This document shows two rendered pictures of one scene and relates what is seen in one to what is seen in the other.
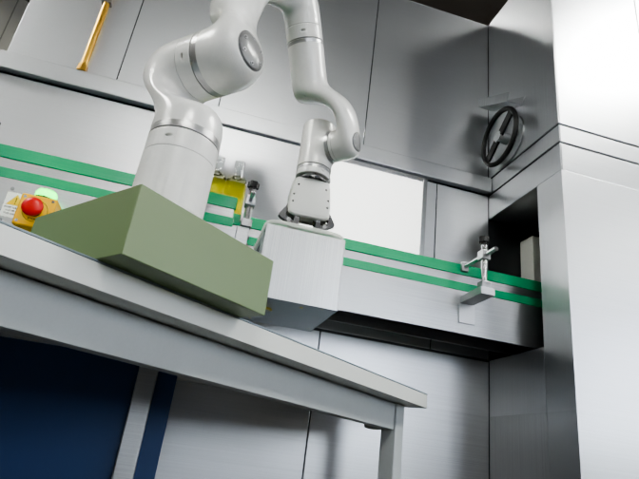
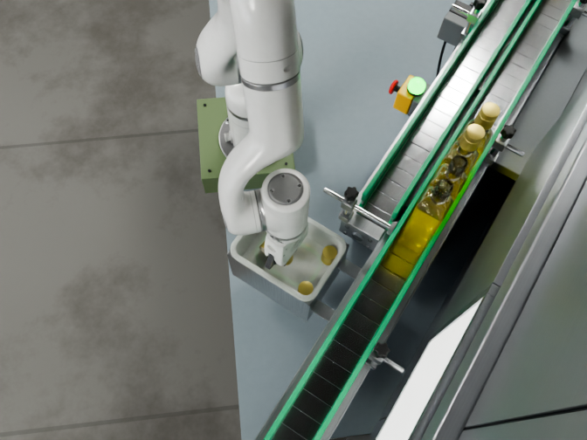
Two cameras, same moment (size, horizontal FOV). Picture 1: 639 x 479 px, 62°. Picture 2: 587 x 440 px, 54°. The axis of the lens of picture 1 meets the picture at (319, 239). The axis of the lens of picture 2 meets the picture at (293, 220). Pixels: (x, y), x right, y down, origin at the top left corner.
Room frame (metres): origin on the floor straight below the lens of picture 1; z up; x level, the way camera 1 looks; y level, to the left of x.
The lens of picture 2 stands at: (1.43, -0.26, 2.21)
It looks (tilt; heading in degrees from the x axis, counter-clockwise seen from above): 67 degrees down; 133
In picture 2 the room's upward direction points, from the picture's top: 2 degrees clockwise
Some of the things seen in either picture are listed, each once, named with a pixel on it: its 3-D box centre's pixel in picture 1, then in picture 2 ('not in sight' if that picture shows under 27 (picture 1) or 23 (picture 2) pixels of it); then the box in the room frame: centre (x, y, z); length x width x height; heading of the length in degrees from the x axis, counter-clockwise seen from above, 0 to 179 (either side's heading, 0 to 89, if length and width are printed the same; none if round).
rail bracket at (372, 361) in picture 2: not in sight; (386, 361); (1.44, -0.01, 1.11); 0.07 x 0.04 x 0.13; 12
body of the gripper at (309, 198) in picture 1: (309, 199); (285, 233); (1.13, 0.04, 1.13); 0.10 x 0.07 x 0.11; 101
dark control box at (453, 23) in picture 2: not in sight; (459, 24); (0.97, 0.86, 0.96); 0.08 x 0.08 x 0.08; 12
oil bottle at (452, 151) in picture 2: not in sight; (450, 175); (1.28, 0.36, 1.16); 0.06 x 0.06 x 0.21; 13
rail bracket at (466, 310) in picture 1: (478, 277); not in sight; (1.33, -0.44, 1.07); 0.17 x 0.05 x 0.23; 12
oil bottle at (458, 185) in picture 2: (208, 206); (438, 198); (1.30, 0.31, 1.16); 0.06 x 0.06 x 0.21; 13
